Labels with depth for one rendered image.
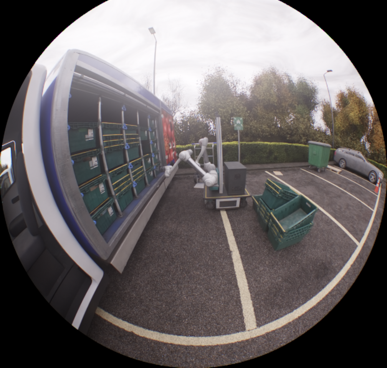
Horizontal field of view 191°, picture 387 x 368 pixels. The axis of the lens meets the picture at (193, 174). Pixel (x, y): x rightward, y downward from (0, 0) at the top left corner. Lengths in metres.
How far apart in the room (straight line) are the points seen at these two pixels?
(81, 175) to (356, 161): 11.07
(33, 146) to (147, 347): 1.74
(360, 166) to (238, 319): 9.82
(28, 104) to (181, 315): 1.98
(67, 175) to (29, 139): 0.39
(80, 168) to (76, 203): 0.34
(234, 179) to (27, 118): 2.59
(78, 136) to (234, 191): 2.37
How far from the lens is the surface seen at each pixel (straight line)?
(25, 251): 1.24
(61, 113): 0.96
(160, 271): 1.61
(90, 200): 1.21
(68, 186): 0.90
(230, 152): 5.18
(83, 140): 1.22
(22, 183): 1.15
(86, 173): 1.19
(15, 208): 2.92
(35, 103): 1.06
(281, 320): 1.58
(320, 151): 6.47
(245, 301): 1.46
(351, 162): 10.32
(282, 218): 1.92
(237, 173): 2.10
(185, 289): 1.46
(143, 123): 2.61
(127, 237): 1.41
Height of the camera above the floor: 1.40
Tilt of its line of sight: 18 degrees down
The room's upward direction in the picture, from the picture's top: 5 degrees counter-clockwise
